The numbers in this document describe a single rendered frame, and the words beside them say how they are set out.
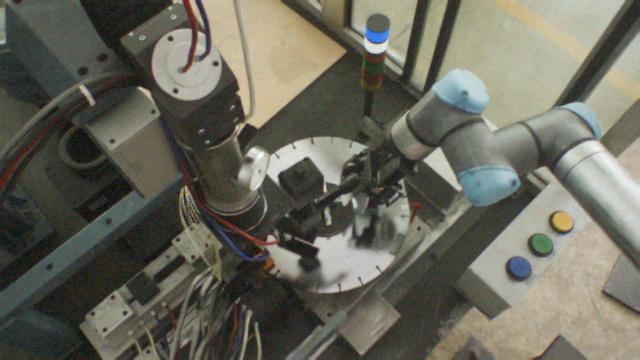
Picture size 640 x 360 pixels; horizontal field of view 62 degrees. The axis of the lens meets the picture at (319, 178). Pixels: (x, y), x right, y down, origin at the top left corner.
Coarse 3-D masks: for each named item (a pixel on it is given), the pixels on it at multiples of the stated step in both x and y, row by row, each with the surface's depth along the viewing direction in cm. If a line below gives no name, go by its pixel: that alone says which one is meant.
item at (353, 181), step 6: (354, 174) 80; (348, 180) 79; (354, 180) 79; (360, 180) 79; (342, 186) 79; (348, 186) 79; (354, 186) 79; (336, 192) 79; (342, 192) 79; (348, 192) 79; (324, 198) 79; (330, 198) 79; (336, 198) 79; (318, 204) 79; (324, 204) 79; (318, 210) 79
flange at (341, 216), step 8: (328, 184) 108; (336, 184) 108; (328, 192) 107; (336, 208) 104; (344, 208) 105; (352, 208) 105; (336, 216) 104; (344, 216) 105; (320, 224) 104; (336, 224) 104; (344, 224) 104; (320, 232) 103; (328, 232) 103; (336, 232) 103
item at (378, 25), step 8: (376, 16) 100; (384, 16) 100; (368, 24) 100; (376, 24) 99; (384, 24) 99; (368, 32) 100; (376, 32) 99; (384, 32) 99; (376, 40) 101; (384, 40) 101
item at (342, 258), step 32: (288, 160) 111; (320, 160) 111; (352, 224) 105; (384, 224) 105; (288, 256) 102; (320, 256) 102; (352, 256) 102; (384, 256) 102; (320, 288) 100; (352, 288) 100
